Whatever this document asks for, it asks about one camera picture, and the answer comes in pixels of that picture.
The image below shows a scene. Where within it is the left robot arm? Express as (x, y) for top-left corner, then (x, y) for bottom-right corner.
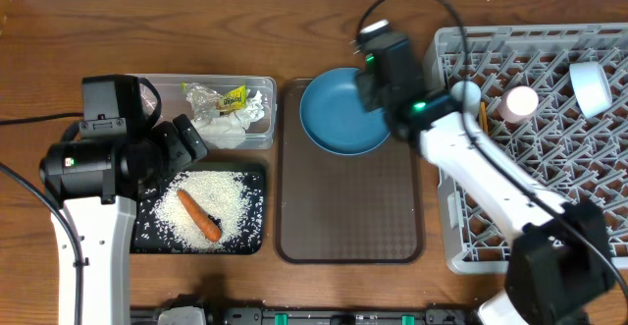
(40, 75), (208, 324)

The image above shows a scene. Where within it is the light blue cup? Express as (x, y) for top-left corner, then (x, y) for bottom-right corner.
(450, 81), (482, 118)

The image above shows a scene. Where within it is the yellow snack wrapper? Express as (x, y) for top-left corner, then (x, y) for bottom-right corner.
(216, 85), (247, 112)

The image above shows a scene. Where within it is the black waste tray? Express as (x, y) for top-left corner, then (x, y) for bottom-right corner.
(130, 160), (268, 256)

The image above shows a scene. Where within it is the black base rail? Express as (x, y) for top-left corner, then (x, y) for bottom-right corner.
(130, 306), (472, 325)

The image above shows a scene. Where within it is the crumpled white tissue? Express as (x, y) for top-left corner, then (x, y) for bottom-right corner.
(191, 89), (266, 149)

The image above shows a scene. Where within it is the pile of rice grains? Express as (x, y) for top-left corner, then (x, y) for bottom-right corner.
(136, 170), (264, 252)

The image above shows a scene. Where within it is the orange carrot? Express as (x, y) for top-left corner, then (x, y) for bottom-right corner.
(177, 190), (222, 243)

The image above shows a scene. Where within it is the light blue bowl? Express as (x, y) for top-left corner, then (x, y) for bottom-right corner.
(569, 62), (612, 119)

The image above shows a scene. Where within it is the grey dishwasher rack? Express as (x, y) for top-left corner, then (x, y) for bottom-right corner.
(424, 23), (627, 274)

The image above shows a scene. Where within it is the crumpled silver foil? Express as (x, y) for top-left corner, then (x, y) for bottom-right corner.
(182, 82), (221, 121)

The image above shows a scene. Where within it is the dark blue plate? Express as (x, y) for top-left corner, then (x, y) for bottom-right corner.
(299, 68), (390, 156)

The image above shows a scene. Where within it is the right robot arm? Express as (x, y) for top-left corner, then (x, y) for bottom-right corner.
(355, 26), (627, 324)

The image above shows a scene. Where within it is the clear plastic waste bin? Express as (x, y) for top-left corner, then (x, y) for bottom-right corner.
(144, 74), (277, 149)

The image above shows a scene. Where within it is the brown serving tray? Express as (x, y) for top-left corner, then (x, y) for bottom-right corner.
(275, 79), (425, 264)

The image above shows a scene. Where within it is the pink cup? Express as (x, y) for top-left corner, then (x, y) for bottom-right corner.
(497, 86), (539, 124)

